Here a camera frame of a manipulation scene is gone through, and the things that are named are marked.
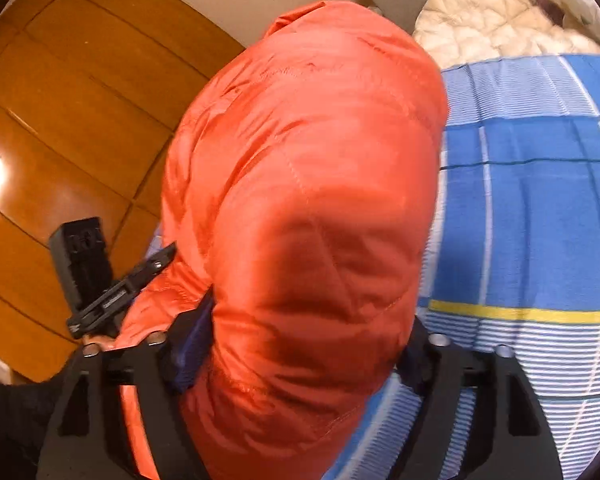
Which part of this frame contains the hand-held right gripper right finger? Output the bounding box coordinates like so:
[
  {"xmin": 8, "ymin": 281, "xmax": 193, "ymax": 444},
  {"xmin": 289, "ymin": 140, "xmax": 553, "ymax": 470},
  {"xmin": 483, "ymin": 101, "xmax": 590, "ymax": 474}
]
[{"xmin": 394, "ymin": 316, "xmax": 564, "ymax": 480}]

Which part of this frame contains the white printed pillow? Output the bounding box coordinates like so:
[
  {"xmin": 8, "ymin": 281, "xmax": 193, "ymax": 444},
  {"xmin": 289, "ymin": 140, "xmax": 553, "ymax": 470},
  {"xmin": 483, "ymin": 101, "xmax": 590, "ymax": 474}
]
[{"xmin": 527, "ymin": 0, "xmax": 600, "ymax": 56}]

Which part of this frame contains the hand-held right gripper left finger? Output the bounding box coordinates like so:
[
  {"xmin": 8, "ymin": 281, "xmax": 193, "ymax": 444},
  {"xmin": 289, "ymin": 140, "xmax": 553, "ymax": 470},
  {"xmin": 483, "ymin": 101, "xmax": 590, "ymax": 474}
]
[{"xmin": 36, "ymin": 292, "xmax": 217, "ymax": 480}]

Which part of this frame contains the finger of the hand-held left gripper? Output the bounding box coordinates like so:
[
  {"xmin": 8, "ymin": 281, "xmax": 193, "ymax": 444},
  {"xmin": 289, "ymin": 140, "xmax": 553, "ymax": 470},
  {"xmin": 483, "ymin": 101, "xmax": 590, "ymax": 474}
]
[{"xmin": 130, "ymin": 241, "xmax": 177, "ymax": 291}]

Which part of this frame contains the blue plaid bed sheet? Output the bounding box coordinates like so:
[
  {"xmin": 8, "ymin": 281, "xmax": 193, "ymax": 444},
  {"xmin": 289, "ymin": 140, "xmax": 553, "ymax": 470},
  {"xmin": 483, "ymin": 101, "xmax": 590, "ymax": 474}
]
[{"xmin": 144, "ymin": 53, "xmax": 600, "ymax": 480}]

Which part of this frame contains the person's left forearm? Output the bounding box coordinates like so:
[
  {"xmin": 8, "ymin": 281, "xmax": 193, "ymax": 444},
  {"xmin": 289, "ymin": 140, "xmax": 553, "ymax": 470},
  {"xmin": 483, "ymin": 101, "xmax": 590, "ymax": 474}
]
[{"xmin": 0, "ymin": 355, "xmax": 81, "ymax": 480}]

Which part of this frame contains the orange down jacket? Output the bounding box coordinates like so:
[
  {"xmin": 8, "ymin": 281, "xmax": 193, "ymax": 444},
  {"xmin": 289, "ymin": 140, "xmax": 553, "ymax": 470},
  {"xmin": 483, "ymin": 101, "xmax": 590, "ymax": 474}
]
[{"xmin": 111, "ymin": 1, "xmax": 450, "ymax": 480}]

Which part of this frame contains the person's left hand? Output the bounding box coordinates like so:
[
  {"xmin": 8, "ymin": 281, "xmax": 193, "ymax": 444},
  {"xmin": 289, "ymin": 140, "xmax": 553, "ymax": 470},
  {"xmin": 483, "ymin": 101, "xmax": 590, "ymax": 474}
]
[{"xmin": 82, "ymin": 336, "xmax": 117, "ymax": 356}]

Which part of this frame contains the white quilted jacket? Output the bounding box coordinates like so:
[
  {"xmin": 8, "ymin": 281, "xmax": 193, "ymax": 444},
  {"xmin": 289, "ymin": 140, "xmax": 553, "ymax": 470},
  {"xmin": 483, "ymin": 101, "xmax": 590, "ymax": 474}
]
[{"xmin": 412, "ymin": 0, "xmax": 600, "ymax": 69}]

